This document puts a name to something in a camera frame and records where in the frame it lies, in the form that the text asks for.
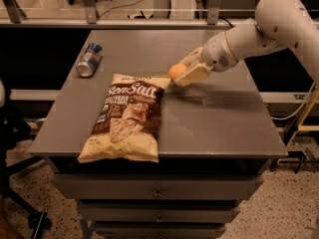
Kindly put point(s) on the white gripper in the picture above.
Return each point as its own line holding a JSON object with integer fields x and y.
{"x": 215, "y": 55}

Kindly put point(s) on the orange fruit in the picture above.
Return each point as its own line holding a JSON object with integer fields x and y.
{"x": 176, "y": 70}

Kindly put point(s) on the brown sea salt chip bag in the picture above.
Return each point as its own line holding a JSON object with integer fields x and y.
{"x": 128, "y": 124}

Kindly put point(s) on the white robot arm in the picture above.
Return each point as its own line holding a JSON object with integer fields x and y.
{"x": 277, "y": 24}

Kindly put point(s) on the grey drawer cabinet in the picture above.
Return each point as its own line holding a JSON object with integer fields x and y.
{"x": 179, "y": 171}

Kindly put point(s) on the blue silver soda can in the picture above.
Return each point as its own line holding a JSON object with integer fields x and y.
{"x": 90, "y": 60}

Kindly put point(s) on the yellow metal stand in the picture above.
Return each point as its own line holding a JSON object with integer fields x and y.
{"x": 296, "y": 126}

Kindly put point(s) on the top grey drawer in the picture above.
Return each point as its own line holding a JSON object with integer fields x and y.
{"x": 157, "y": 187}

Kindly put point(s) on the grey drawer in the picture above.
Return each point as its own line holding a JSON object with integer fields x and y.
{"x": 159, "y": 231}
{"x": 158, "y": 212}
{"x": 157, "y": 187}

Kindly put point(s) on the middle grey drawer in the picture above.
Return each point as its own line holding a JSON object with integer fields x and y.
{"x": 158, "y": 212}

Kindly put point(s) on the bottom grey drawer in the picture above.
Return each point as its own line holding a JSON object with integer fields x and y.
{"x": 159, "y": 231}

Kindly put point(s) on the metal railing frame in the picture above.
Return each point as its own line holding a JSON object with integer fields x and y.
{"x": 105, "y": 14}

